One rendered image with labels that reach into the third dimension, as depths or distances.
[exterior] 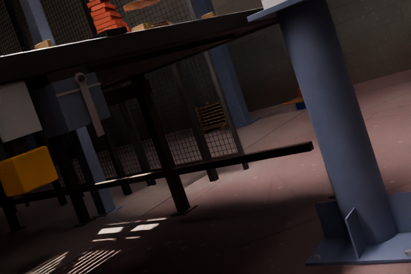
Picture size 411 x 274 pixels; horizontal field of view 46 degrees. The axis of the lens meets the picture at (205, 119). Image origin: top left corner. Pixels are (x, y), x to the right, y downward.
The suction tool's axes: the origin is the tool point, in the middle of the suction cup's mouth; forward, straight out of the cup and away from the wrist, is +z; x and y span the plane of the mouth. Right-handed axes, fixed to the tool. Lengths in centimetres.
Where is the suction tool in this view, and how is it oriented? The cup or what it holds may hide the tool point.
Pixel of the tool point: (142, 5)
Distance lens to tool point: 187.9
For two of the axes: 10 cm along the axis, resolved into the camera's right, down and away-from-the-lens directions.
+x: 7.9, -2.2, -5.7
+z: 3.2, 9.4, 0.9
